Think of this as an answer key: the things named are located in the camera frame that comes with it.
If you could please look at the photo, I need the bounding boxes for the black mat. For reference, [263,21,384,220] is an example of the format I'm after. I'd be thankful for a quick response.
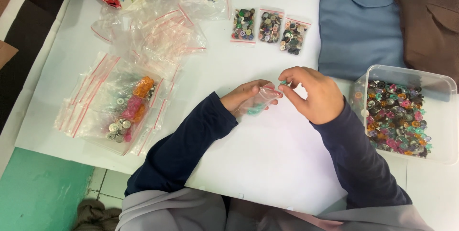
[0,0,80,133]

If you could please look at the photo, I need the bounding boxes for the clear plastic tub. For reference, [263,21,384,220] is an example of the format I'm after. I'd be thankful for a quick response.
[349,65,459,165]

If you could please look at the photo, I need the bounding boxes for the person's right hand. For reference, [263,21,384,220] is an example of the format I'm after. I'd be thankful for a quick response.
[278,66,345,126]

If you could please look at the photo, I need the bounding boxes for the person's grey clothing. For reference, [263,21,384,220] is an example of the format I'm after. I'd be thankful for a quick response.
[115,187,435,231]

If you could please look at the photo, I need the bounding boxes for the pile of filled snap bags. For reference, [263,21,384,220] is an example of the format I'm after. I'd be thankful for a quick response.
[54,52,178,157]

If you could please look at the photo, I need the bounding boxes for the brown folded garment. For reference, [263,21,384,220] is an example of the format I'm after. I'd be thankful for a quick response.
[393,0,459,85]

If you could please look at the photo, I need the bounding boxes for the zip bag of mixed buttons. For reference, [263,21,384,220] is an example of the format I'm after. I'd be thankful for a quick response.
[278,17,312,57]
[257,8,285,44]
[229,7,257,46]

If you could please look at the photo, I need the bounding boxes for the heap of loose snap buttons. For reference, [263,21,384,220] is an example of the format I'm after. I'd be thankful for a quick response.
[353,80,433,158]

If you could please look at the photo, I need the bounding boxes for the pile of empty zip bags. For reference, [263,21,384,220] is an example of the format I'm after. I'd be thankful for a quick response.
[90,0,232,81]

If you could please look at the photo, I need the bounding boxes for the blue folded garment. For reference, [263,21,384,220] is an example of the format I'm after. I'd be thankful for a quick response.
[318,0,406,81]

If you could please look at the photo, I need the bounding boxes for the person's left hand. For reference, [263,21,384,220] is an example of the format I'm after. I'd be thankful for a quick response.
[220,79,284,118]

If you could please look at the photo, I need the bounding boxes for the teal snap buttons in bag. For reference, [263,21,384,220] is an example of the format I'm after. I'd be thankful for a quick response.
[247,103,266,116]

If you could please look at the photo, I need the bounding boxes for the small clear zip bag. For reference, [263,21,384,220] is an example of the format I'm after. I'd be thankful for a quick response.
[237,83,284,118]

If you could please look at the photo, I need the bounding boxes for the brown crumpled cloth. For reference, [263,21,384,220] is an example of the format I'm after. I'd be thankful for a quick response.
[73,199,123,231]

